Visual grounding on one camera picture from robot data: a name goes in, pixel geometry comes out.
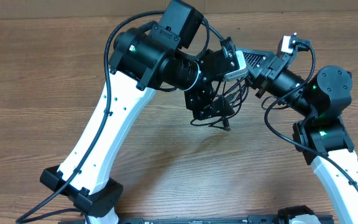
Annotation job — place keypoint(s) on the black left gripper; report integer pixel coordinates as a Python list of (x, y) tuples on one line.
[(195, 102)]

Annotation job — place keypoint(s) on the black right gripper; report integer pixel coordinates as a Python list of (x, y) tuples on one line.
[(262, 81)]

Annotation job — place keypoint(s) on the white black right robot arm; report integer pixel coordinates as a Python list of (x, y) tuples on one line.
[(321, 135)]

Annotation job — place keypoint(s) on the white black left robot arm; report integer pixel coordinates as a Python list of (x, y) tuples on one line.
[(137, 62)]

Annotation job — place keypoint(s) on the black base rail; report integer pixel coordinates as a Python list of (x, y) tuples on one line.
[(296, 214)]

